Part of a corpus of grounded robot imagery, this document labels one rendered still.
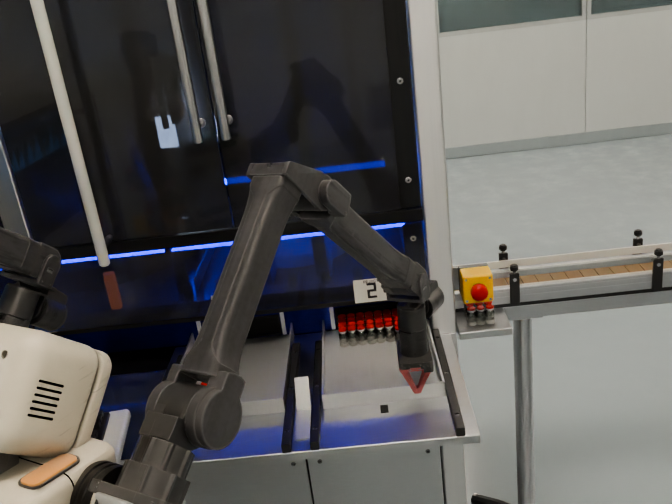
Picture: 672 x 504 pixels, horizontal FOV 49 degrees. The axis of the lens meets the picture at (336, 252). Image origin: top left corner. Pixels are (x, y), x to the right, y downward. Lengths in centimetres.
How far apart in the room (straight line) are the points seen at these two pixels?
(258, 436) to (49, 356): 68
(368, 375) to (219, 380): 76
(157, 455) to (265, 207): 36
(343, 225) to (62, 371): 50
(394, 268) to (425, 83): 44
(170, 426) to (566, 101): 586
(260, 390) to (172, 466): 76
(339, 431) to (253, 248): 60
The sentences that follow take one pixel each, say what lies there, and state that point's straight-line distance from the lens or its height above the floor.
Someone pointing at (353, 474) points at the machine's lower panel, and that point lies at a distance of 203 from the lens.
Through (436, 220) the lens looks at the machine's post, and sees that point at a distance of 169.
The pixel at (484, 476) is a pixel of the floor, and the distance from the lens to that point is 276.
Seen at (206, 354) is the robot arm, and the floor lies 130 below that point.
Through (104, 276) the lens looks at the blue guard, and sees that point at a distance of 181.
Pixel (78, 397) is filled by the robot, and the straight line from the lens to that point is 101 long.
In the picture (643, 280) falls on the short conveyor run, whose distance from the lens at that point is 200.
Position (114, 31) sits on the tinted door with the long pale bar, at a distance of 166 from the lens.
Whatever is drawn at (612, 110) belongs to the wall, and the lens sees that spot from 671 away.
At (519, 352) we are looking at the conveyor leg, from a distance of 205.
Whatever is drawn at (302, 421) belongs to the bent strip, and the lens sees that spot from 156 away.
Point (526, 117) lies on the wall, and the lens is 651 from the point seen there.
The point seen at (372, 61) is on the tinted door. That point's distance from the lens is 160.
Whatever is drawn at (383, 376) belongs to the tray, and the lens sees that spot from 167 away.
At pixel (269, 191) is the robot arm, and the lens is 106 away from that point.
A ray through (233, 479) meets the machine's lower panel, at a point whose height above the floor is 51.
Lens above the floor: 177
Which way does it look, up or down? 22 degrees down
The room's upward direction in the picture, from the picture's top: 7 degrees counter-clockwise
